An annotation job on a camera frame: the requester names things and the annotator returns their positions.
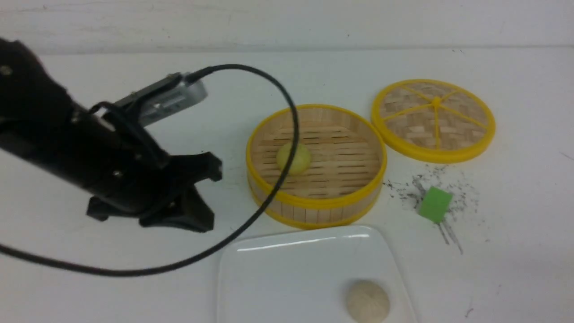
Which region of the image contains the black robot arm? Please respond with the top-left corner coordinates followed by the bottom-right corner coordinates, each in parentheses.
top-left (1, 39), bottom-right (222, 232)

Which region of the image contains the yellow rimmed bamboo steamer basket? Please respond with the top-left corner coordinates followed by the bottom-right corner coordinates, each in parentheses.
top-left (246, 105), bottom-right (387, 230)

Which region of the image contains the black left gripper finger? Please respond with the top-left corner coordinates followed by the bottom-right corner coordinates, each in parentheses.
top-left (139, 185), bottom-right (214, 233)

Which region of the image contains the yellow steamed bun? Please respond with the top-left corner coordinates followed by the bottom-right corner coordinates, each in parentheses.
top-left (275, 143), bottom-right (312, 175)

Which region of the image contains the yellow rimmed bamboo steamer lid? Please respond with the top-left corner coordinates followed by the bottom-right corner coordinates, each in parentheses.
top-left (371, 79), bottom-right (496, 164)

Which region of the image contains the beige steamed bun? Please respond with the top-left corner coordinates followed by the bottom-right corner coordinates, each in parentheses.
top-left (346, 280), bottom-right (390, 323)

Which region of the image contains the green cube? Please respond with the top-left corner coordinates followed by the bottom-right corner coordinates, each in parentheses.
top-left (418, 186), bottom-right (453, 224)

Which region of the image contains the black camera cable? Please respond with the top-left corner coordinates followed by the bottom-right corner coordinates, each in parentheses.
top-left (0, 64), bottom-right (300, 277)

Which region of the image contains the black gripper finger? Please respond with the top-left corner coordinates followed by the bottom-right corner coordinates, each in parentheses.
top-left (86, 196), bottom-right (110, 222)

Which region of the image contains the white square plate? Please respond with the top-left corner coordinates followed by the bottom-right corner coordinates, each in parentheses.
top-left (216, 225), bottom-right (417, 323)

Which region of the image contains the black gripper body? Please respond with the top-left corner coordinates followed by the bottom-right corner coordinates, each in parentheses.
top-left (72, 104), bottom-right (223, 215)

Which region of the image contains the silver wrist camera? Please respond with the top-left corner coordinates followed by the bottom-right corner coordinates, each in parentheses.
top-left (114, 72), bottom-right (208, 127)

